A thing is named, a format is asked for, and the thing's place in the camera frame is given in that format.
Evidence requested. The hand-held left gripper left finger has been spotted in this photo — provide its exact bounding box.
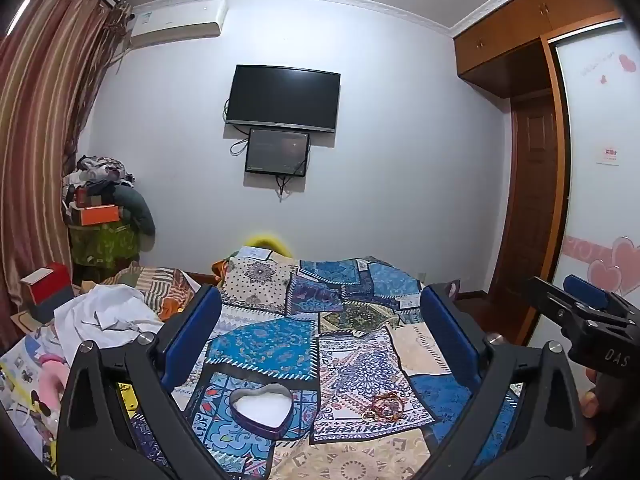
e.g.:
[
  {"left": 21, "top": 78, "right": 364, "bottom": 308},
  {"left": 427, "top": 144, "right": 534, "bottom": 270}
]
[{"left": 56, "top": 284, "right": 236, "bottom": 480}]

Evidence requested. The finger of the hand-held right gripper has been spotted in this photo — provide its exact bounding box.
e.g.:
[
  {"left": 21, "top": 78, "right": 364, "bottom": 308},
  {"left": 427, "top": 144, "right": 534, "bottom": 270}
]
[
  {"left": 525, "top": 276, "right": 583, "bottom": 333},
  {"left": 563, "top": 274, "right": 633, "bottom": 321}
]

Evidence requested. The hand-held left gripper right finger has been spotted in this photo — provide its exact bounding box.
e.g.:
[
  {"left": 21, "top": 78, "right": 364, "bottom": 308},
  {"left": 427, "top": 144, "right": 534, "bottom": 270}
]
[{"left": 420, "top": 282, "right": 588, "bottom": 480}]

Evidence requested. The amber bead necklace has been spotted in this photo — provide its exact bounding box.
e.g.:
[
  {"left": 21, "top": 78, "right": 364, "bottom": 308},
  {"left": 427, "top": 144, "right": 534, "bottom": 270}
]
[{"left": 370, "top": 392, "right": 407, "bottom": 419}]

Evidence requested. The purple heart-shaped tin box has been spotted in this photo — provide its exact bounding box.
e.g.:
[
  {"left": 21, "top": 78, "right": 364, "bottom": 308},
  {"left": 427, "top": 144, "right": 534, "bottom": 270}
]
[{"left": 229, "top": 383, "right": 295, "bottom": 442}]

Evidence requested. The person's right hand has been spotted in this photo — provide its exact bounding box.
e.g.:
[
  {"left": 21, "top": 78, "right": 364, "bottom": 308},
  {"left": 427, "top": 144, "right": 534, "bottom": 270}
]
[{"left": 581, "top": 367, "right": 602, "bottom": 447}]

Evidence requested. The striped orange cloth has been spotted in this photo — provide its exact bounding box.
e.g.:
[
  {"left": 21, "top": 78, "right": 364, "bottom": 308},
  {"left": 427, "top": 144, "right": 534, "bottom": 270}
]
[{"left": 97, "top": 260, "right": 202, "bottom": 322}]

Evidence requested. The white cloth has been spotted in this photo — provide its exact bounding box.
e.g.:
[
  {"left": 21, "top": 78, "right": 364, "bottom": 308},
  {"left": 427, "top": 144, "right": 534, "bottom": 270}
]
[{"left": 54, "top": 282, "right": 167, "bottom": 362}]

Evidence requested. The blue patchwork printed blanket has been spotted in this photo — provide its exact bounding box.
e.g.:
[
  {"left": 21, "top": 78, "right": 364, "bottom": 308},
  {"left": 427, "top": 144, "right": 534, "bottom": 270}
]
[{"left": 130, "top": 246, "right": 526, "bottom": 480}]

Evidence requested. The green patterned cloth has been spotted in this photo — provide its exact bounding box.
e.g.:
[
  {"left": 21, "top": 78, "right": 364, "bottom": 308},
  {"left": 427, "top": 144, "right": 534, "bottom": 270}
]
[{"left": 69, "top": 220, "right": 142, "bottom": 267}]

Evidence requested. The dark green cushion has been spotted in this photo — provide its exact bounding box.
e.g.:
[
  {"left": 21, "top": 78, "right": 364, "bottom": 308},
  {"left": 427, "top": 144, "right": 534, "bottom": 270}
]
[{"left": 112, "top": 185, "right": 157, "bottom": 251}]

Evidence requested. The orange box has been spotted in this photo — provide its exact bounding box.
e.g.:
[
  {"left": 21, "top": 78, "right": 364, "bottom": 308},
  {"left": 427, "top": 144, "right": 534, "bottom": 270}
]
[{"left": 79, "top": 204, "right": 122, "bottom": 227}]

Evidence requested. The red and white box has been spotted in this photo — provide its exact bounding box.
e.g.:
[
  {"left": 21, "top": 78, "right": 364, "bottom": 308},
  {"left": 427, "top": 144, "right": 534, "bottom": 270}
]
[{"left": 20, "top": 262, "right": 75, "bottom": 323}]

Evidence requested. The beige patterned bed sheet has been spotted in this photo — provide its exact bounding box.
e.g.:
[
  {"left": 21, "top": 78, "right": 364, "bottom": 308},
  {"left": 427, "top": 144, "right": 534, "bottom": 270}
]
[{"left": 265, "top": 425, "right": 441, "bottom": 480}]

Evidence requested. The cartoon printed sheet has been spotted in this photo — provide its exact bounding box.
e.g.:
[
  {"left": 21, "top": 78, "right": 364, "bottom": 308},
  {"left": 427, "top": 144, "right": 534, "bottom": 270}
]
[{"left": 0, "top": 324, "right": 71, "bottom": 472}]

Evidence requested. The white heart-print wardrobe door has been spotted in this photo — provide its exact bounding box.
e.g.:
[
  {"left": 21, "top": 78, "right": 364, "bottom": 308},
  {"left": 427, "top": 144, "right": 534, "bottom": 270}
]
[{"left": 547, "top": 17, "right": 640, "bottom": 311}]

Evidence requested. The pile of clothes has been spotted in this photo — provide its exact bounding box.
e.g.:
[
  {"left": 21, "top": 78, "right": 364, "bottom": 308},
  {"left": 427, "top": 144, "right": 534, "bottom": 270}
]
[{"left": 62, "top": 155, "right": 137, "bottom": 198}]

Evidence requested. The wooden overhead cabinet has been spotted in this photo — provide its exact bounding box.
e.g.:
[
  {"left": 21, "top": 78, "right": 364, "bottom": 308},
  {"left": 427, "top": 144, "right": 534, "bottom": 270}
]
[{"left": 452, "top": 0, "right": 621, "bottom": 100}]

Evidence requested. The brown striped curtain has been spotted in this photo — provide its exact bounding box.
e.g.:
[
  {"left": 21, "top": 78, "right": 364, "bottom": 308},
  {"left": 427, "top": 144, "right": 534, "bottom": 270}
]
[{"left": 0, "top": 0, "right": 133, "bottom": 346}]

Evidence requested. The white air conditioner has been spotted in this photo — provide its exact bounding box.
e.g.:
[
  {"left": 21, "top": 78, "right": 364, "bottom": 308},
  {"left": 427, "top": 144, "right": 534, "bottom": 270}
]
[{"left": 129, "top": 0, "right": 228, "bottom": 52}]

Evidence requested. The black monitor cable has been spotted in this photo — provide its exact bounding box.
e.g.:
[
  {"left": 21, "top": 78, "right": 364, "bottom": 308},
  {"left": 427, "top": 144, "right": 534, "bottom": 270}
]
[{"left": 276, "top": 174, "right": 297, "bottom": 204}]

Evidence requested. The small black wall monitor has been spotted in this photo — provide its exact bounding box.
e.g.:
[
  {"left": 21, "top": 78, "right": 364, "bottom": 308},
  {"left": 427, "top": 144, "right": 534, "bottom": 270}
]
[{"left": 245, "top": 127, "right": 311, "bottom": 178}]

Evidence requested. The black wall television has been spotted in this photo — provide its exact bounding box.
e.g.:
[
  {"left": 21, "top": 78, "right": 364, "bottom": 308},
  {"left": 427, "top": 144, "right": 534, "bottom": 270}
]
[{"left": 225, "top": 64, "right": 342, "bottom": 135}]

